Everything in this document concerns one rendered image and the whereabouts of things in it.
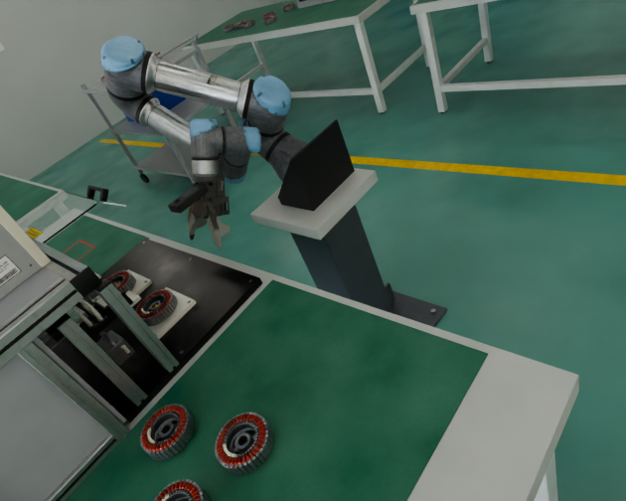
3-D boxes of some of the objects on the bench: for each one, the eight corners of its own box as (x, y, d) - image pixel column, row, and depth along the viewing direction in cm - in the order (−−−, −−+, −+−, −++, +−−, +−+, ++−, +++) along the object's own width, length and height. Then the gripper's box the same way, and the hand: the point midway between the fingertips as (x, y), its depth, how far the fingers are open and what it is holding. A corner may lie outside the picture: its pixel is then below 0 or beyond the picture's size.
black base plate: (148, 242, 171) (145, 238, 170) (262, 282, 129) (259, 277, 128) (36, 336, 149) (31, 332, 148) (130, 422, 107) (124, 417, 105)
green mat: (83, 215, 214) (83, 215, 214) (150, 238, 173) (149, 238, 173) (-131, 374, 169) (-132, 373, 169) (-109, 453, 129) (-110, 453, 129)
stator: (164, 292, 136) (157, 283, 134) (185, 302, 129) (179, 293, 126) (134, 320, 131) (127, 311, 129) (154, 332, 123) (147, 323, 121)
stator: (251, 411, 97) (244, 401, 95) (285, 438, 89) (278, 428, 87) (212, 454, 93) (203, 445, 90) (243, 488, 85) (234, 479, 83)
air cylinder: (122, 342, 127) (110, 329, 124) (135, 351, 122) (123, 337, 119) (107, 356, 125) (94, 343, 122) (120, 366, 120) (107, 352, 117)
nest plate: (168, 289, 139) (166, 286, 138) (196, 302, 129) (194, 299, 128) (128, 326, 132) (126, 323, 131) (155, 343, 122) (153, 340, 121)
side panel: (124, 424, 107) (27, 336, 88) (130, 430, 105) (32, 341, 86) (15, 540, 94) (-128, 464, 75) (20, 549, 92) (-126, 473, 73)
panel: (31, 330, 148) (-44, 262, 131) (127, 419, 105) (36, 335, 87) (27, 333, 148) (-47, 265, 130) (123, 423, 104) (31, 339, 87)
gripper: (241, 176, 130) (243, 246, 135) (201, 171, 142) (205, 235, 147) (216, 179, 123) (219, 251, 129) (176, 173, 136) (181, 240, 141)
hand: (203, 245), depth 136 cm, fingers open, 13 cm apart
